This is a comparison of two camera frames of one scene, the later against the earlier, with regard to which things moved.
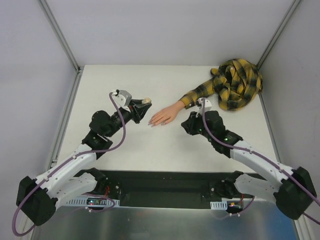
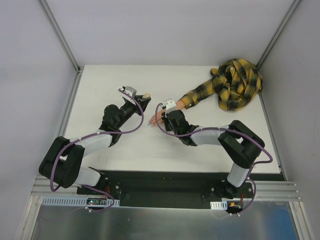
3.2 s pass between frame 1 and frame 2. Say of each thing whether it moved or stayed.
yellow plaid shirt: stayed
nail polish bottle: moved
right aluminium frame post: stayed
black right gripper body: moved
